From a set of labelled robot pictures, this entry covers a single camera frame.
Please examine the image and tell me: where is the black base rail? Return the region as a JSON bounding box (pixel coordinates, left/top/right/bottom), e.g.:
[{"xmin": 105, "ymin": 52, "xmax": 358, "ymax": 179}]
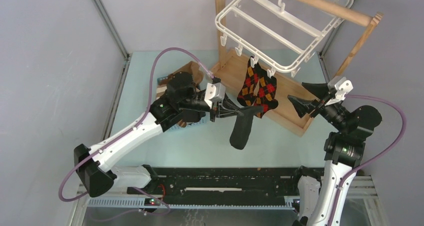
[{"xmin": 144, "ymin": 167, "xmax": 301, "ymax": 210}]

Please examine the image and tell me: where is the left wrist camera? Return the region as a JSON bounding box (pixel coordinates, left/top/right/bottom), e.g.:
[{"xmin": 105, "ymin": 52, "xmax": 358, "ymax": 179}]
[{"xmin": 204, "ymin": 82, "xmax": 226, "ymax": 109}]

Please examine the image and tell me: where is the white plastic clip hanger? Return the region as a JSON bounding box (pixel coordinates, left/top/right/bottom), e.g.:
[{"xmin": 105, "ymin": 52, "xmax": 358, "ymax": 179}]
[{"xmin": 214, "ymin": 0, "xmax": 344, "ymax": 77}]

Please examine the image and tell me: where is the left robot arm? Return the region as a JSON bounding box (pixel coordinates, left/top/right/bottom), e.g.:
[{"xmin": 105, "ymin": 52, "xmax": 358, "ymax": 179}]
[{"xmin": 73, "ymin": 72, "xmax": 247, "ymax": 198}]

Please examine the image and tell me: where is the red black argyle sock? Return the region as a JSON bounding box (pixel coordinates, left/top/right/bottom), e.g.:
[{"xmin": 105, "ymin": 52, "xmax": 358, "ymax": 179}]
[{"xmin": 254, "ymin": 66, "xmax": 279, "ymax": 118}]

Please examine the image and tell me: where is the light blue perforated basket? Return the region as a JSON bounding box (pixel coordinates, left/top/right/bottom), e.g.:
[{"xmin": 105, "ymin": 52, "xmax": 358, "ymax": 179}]
[{"xmin": 155, "ymin": 76, "xmax": 207, "ymax": 131}]

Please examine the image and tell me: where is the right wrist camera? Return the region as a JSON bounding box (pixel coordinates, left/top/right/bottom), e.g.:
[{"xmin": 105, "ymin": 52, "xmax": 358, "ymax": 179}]
[{"xmin": 325, "ymin": 76, "xmax": 353, "ymax": 106}]

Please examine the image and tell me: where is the pile of socks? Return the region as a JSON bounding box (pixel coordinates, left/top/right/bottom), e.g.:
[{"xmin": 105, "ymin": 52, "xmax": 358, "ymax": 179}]
[{"xmin": 149, "ymin": 61, "xmax": 206, "ymax": 132}]

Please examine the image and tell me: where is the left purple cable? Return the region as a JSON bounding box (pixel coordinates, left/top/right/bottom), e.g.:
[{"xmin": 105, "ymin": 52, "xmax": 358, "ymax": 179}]
[{"xmin": 58, "ymin": 47, "xmax": 216, "ymax": 217}]

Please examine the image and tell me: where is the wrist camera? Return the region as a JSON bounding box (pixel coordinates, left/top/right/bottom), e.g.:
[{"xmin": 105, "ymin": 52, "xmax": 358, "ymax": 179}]
[
  {"xmin": 325, "ymin": 76, "xmax": 353, "ymax": 106},
  {"xmin": 204, "ymin": 82, "xmax": 226, "ymax": 109}
]

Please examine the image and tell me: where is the wooden hanger stand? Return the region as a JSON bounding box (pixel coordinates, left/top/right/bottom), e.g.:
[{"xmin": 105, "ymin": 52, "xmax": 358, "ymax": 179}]
[{"xmin": 212, "ymin": 0, "xmax": 384, "ymax": 136}]

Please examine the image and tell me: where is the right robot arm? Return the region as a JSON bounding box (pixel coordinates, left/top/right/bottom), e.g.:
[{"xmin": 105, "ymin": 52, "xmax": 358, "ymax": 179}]
[{"xmin": 287, "ymin": 79, "xmax": 382, "ymax": 226}]

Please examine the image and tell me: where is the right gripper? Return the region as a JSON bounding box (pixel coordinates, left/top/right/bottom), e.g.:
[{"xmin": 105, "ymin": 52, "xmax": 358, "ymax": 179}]
[{"xmin": 288, "ymin": 81, "xmax": 350, "ymax": 132}]

